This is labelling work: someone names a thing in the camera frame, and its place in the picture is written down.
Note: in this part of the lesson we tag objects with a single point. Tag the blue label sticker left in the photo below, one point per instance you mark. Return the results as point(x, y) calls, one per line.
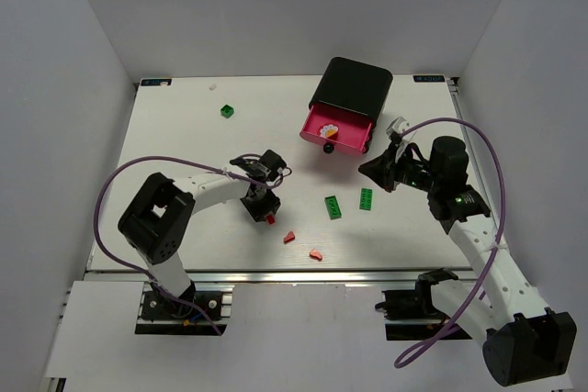
point(155, 82)

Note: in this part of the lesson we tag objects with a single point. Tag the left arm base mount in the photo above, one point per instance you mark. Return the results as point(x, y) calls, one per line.
point(158, 315)

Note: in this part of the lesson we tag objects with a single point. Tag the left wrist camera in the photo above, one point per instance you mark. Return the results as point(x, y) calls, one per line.
point(267, 168)

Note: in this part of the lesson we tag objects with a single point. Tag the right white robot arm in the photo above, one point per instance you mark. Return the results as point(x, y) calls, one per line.
point(522, 338)

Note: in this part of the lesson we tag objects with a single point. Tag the black drawer housing box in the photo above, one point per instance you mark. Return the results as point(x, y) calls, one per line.
point(355, 87)

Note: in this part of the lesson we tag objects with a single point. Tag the blue label sticker right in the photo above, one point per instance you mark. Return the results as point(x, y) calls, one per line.
point(429, 78)

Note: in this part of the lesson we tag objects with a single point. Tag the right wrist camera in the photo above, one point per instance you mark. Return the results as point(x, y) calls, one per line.
point(398, 126)

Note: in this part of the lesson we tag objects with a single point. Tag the blue label sticker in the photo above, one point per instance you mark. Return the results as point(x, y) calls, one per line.
point(155, 82)
point(429, 78)

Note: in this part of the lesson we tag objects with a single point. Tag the red slope lego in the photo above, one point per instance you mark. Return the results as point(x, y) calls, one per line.
point(290, 236)
point(315, 254)

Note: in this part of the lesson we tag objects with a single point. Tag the pink drawer with black knob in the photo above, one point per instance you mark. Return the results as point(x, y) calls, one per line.
point(354, 129)

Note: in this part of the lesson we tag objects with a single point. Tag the small dark green lego cube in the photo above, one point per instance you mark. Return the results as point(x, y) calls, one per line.
point(227, 111)

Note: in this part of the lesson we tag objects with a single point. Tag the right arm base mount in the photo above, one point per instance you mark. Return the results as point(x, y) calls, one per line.
point(409, 313)

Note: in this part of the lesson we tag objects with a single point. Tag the long green lego brick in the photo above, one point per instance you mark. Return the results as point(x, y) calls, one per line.
point(333, 208)
point(366, 197)

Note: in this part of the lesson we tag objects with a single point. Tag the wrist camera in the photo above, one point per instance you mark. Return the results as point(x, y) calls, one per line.
point(267, 168)
point(398, 126)

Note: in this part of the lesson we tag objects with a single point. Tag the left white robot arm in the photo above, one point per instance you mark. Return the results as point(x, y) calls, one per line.
point(156, 220)

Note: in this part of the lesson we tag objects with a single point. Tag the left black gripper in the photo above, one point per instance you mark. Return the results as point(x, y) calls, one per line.
point(259, 204)

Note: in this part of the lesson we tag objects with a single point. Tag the red slope lego front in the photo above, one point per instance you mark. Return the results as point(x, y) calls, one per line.
point(315, 254)

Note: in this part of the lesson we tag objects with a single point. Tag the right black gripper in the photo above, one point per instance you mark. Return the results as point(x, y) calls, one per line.
point(390, 172)

